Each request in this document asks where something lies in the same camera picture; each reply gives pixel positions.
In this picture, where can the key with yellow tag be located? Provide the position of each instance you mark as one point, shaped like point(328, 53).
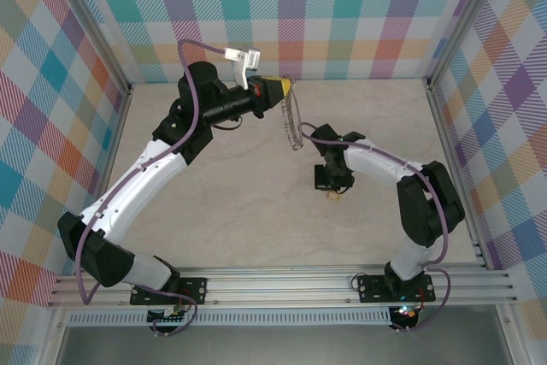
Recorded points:
point(333, 197)

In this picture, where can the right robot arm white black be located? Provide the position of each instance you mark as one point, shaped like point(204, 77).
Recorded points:
point(376, 160)

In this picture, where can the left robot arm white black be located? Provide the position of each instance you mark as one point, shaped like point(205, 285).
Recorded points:
point(137, 181)

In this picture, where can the small controller board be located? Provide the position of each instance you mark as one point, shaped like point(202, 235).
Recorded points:
point(406, 316)
point(168, 319)

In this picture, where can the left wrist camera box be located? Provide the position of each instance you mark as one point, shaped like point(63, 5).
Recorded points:
point(252, 60)

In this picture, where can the aluminium side rail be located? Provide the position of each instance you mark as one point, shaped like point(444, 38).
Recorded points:
point(115, 138)
point(445, 138)

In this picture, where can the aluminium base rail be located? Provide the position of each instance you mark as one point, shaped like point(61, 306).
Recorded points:
point(278, 288)

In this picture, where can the aluminium frame post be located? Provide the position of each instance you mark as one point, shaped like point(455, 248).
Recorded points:
point(463, 19)
point(95, 27)

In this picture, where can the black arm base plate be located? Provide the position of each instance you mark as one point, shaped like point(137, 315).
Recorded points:
point(372, 290)
point(194, 290)

